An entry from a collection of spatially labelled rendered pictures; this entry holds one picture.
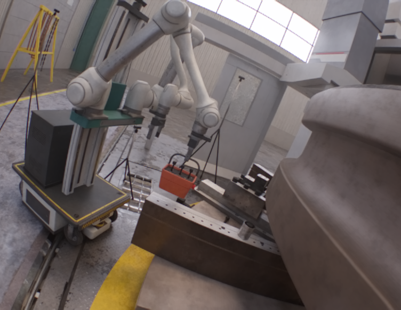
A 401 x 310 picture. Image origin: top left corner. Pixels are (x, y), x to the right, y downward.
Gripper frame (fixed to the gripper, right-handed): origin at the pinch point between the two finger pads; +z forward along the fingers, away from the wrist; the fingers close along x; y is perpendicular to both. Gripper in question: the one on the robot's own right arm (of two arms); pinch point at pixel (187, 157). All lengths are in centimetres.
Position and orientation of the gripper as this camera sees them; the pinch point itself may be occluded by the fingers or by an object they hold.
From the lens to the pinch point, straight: 139.5
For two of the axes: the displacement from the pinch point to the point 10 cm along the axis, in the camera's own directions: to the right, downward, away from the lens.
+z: -3.8, 8.9, 2.5
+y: -9.1, -4.1, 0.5
